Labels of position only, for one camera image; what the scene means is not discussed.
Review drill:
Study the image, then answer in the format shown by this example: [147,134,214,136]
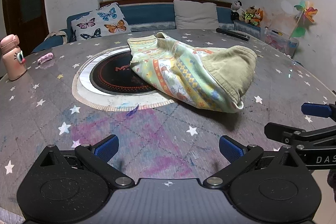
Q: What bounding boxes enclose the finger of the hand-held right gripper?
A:
[301,101,336,122]
[264,122,336,152]

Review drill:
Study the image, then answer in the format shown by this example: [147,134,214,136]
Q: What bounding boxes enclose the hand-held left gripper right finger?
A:
[203,135,302,189]

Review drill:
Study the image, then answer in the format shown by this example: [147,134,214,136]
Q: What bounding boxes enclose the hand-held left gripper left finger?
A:
[39,135,134,189]

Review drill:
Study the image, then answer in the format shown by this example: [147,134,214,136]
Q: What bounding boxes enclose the cartoon print children's pants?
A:
[127,32,258,113]

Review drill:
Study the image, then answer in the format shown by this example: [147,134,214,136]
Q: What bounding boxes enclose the beige cloth on sofa arm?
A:
[43,30,68,44]

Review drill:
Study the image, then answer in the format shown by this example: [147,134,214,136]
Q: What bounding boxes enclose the grey star print tablecloth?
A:
[0,29,336,216]

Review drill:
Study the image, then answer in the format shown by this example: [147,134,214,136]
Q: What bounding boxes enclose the round black induction cooker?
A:
[90,50,158,94]

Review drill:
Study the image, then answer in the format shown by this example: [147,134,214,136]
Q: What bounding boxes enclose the clear plastic storage box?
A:
[259,27,300,58]

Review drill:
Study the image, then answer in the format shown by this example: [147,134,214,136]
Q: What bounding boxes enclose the colourful pinwheel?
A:
[289,0,318,39]

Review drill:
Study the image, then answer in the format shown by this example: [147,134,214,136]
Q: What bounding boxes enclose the orange fox plush toy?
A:
[252,8,265,28]

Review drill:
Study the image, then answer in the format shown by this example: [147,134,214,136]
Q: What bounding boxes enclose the black remote control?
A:
[216,28,250,41]

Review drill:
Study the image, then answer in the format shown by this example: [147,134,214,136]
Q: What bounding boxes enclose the brown bear plush toy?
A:
[241,5,256,24]

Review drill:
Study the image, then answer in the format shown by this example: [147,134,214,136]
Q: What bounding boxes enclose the butterfly print pillow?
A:
[71,3,132,41]

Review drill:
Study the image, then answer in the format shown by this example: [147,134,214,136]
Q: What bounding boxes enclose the panda plush toy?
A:
[230,0,244,21]

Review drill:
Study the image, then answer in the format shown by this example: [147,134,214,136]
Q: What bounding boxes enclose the pink cartoon water bottle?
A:
[0,34,27,81]

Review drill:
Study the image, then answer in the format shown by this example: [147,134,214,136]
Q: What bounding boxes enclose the blue sofa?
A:
[31,2,263,54]

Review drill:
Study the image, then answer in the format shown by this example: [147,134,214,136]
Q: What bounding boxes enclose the beige plain pillow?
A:
[173,0,219,30]

